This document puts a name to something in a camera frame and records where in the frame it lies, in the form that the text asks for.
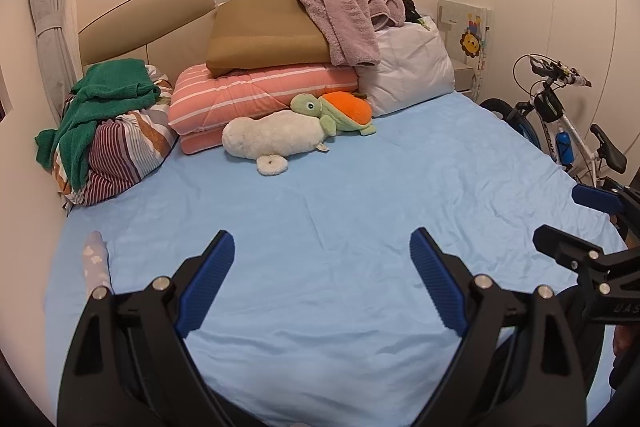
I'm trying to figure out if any beige padded headboard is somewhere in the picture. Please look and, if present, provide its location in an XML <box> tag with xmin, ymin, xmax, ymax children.
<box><xmin>78</xmin><ymin>0</ymin><xmax>398</xmax><ymax>72</ymax></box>

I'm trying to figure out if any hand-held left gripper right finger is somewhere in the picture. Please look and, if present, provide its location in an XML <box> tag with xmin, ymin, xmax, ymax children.
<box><xmin>409</xmin><ymin>227</ymin><xmax>587</xmax><ymax>427</ymax></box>

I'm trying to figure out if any white nightstand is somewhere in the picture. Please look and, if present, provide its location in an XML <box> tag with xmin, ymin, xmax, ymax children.
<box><xmin>452</xmin><ymin>59</ymin><xmax>478</xmax><ymax>94</ymax></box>

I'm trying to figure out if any green orange turtle plush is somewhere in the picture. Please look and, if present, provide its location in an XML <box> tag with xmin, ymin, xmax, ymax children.
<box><xmin>290</xmin><ymin>91</ymin><xmax>377</xmax><ymax>138</ymax></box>

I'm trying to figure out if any purple fleece robe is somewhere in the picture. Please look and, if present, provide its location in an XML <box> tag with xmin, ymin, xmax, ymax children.
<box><xmin>295</xmin><ymin>0</ymin><xmax>407</xmax><ymax>68</ymax></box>

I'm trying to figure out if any pink striped quilt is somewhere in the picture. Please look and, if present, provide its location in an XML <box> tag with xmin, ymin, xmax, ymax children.
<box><xmin>168</xmin><ymin>63</ymin><xmax>360</xmax><ymax>155</ymax></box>

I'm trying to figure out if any lion print canvas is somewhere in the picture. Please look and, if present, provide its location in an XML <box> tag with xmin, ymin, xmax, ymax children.
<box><xmin>436</xmin><ymin>0</ymin><xmax>495</xmax><ymax>72</ymax></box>

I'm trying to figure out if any white seal plush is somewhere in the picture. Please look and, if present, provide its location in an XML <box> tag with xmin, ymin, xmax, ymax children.
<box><xmin>221</xmin><ymin>109</ymin><xmax>331</xmax><ymax>176</ymax></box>

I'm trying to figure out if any beige curtain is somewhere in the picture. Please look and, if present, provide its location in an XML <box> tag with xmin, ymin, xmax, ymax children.
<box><xmin>27</xmin><ymin>0</ymin><xmax>83</xmax><ymax>128</ymax></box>

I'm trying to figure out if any green knit sweater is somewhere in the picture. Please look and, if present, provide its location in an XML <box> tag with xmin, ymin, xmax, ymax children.
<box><xmin>35</xmin><ymin>58</ymin><xmax>162</xmax><ymax>190</ymax></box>

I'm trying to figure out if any white bicycle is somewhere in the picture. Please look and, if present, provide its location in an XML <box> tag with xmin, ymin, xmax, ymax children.
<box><xmin>480</xmin><ymin>53</ymin><xmax>628</xmax><ymax>188</ymax></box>

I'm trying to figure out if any black bicycle frame bag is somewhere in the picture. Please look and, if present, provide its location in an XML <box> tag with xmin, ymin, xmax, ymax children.
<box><xmin>534</xmin><ymin>89</ymin><xmax>563</xmax><ymax>124</ymax></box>

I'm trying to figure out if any brown pillow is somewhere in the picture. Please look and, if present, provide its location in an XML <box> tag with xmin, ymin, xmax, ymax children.
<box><xmin>206</xmin><ymin>0</ymin><xmax>333</xmax><ymax>78</ymax></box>

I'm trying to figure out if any blue bed sheet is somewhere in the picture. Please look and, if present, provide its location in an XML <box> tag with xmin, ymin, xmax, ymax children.
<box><xmin>44</xmin><ymin>92</ymin><xmax>628</xmax><ymax>427</ymax></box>

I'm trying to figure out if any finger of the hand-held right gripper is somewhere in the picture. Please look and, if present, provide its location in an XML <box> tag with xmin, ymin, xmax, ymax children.
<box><xmin>571</xmin><ymin>179</ymin><xmax>640</xmax><ymax>228</ymax></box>
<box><xmin>532</xmin><ymin>224</ymin><xmax>628</xmax><ymax>278</ymax></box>

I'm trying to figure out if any white pillow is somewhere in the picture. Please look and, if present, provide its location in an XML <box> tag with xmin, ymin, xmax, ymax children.
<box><xmin>354</xmin><ymin>16</ymin><xmax>457</xmax><ymax>118</ymax></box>

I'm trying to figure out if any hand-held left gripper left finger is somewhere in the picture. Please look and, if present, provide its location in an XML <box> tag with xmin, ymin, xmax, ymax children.
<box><xmin>57</xmin><ymin>229</ymin><xmax>236</xmax><ymax>427</ymax></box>

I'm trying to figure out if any blue water bottle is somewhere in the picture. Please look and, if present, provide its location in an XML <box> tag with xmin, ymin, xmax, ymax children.
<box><xmin>556</xmin><ymin>129</ymin><xmax>573</xmax><ymax>165</ymax></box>

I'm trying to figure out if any black cloth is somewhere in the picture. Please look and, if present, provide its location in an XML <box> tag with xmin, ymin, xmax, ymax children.
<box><xmin>401</xmin><ymin>0</ymin><xmax>423</xmax><ymax>25</ymax></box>

